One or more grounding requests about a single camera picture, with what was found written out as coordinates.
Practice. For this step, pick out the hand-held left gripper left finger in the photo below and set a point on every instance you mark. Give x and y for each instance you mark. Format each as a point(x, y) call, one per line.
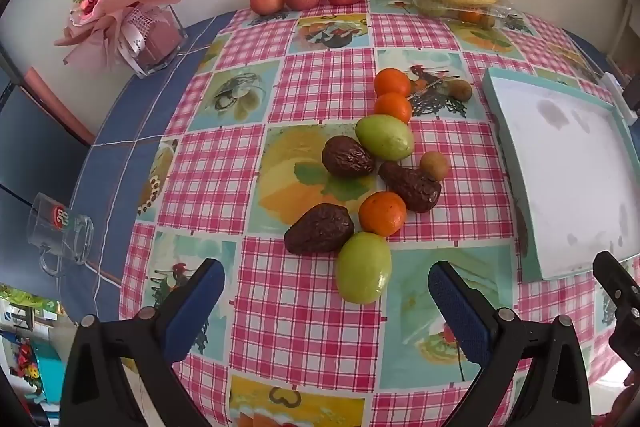
point(196, 307)

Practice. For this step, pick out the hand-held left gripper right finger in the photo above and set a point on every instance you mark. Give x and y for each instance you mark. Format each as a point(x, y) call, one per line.
point(459, 314)

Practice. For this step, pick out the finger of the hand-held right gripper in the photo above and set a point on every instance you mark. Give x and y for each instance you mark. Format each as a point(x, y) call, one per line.
point(627, 337)
point(616, 282)

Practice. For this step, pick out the green mango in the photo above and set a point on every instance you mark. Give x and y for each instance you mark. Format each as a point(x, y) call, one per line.
point(385, 137)
point(363, 268)

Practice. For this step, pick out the teal-rimmed white tray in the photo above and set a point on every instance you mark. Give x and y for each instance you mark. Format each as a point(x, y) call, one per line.
point(565, 167)

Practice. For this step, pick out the dark pear-shaped avocado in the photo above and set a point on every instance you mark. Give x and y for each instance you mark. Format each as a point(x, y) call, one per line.
point(412, 188)

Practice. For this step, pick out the large dark avocado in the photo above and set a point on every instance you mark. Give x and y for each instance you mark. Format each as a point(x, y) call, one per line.
point(320, 229)

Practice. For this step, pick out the brown kiwi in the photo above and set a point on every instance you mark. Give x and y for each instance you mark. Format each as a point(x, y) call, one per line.
point(435, 165)
point(460, 90)

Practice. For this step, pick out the dark oval avocado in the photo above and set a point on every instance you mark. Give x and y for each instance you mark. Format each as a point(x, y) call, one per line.
point(347, 157)

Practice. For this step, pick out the clear glass mug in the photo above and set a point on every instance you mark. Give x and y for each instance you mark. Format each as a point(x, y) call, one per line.
point(60, 229)

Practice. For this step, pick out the blue tablecloth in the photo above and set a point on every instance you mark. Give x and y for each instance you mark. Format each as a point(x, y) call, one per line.
point(120, 157)

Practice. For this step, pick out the white power strip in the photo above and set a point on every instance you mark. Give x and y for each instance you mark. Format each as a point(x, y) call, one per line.
point(614, 83)

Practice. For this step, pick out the pink checked printed tablecloth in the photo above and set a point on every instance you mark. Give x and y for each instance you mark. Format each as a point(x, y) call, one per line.
point(300, 87)

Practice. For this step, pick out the square glass vase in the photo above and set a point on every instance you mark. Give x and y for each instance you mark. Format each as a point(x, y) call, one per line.
point(160, 42)

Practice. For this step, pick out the small orange in container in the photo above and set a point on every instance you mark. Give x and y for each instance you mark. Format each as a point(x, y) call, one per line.
point(470, 16)

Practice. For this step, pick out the clear plastic fruit container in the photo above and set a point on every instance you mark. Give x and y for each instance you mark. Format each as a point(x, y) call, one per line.
point(435, 7)

